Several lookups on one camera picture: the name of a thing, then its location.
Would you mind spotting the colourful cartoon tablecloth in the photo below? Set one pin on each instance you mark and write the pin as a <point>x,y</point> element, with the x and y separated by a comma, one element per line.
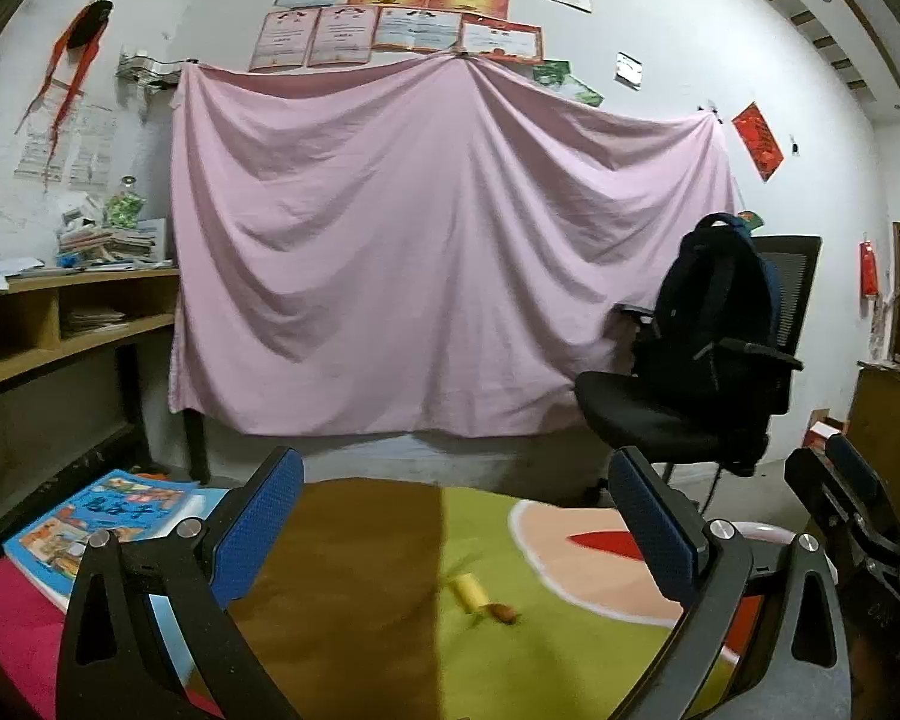
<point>352,614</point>

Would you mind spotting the framed certificates on wall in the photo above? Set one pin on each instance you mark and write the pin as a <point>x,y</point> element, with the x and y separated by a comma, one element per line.
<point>323,33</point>

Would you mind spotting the glass jar green contents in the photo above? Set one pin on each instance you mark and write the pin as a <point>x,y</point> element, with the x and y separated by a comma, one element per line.
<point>123,209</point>

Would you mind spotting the blue cartoon children's book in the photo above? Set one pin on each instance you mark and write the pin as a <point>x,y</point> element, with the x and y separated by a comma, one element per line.
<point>48,551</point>

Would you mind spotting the dark blue backpack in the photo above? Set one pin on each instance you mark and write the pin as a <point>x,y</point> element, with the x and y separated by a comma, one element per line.
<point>719,295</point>

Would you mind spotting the red hanging wall ornament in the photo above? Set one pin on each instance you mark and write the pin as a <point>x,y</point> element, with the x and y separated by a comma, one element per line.
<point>869,273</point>

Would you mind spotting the brown banana peel scrap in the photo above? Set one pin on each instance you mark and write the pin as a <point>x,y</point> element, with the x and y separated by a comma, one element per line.
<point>502,613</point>

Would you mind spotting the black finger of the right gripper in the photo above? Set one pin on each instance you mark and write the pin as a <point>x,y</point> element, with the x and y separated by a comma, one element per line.
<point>858,493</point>
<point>871,569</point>

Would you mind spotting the black office chair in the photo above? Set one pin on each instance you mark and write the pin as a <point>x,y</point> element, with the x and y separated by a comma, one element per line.
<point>672,421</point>

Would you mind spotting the wooden cabinet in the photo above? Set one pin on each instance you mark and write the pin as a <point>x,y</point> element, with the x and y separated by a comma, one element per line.
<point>874,423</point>

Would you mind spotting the red white plastic basin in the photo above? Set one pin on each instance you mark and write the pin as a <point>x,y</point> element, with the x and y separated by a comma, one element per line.
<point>744,622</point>

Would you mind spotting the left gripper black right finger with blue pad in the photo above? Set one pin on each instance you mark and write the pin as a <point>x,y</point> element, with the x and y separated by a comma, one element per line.
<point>796,663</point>

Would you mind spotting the wooden shelf unit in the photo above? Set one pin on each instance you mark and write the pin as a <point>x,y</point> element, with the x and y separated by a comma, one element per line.
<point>49,322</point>

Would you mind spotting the pink hanging bedsheet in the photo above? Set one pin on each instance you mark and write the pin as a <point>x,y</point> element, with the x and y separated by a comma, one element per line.
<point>432,246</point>

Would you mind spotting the red cardboard box on floor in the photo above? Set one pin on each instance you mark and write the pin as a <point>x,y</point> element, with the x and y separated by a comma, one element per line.
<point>821,427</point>

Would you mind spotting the stack of books on shelf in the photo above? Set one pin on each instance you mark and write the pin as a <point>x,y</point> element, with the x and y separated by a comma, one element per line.
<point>114,248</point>

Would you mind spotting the yellow banana piece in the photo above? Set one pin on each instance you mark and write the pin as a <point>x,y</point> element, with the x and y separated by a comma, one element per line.
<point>469,592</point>

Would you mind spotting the red paper wall decoration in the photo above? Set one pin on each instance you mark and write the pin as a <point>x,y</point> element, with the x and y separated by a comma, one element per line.
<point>755,133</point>

